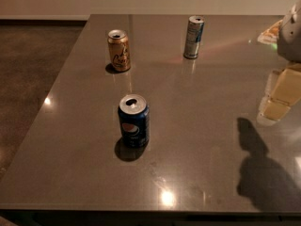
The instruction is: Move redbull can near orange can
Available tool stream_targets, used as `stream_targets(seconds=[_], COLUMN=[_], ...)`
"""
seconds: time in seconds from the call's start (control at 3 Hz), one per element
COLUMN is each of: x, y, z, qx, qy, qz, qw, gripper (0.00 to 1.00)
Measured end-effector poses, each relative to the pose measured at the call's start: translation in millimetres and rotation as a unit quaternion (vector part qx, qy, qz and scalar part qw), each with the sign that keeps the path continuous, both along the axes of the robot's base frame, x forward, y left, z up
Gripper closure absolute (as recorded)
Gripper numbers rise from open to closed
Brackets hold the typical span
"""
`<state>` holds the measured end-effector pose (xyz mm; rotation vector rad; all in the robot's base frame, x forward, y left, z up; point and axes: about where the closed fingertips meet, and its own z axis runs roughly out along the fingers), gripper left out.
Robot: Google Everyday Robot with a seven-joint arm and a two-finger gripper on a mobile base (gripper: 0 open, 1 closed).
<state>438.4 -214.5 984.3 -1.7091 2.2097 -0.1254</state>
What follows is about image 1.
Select silver blue redbull can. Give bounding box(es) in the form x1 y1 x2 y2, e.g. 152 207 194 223
183 15 205 59

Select blue Pepsi can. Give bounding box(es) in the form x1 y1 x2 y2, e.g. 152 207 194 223
118 94 150 148

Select orange LaCroix can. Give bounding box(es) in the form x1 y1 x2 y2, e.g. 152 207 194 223
107 29 131 72

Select snack packet on table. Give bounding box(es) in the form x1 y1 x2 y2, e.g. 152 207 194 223
257 20 282 44

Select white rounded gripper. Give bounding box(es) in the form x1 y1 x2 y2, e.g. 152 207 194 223
257 2 301 125

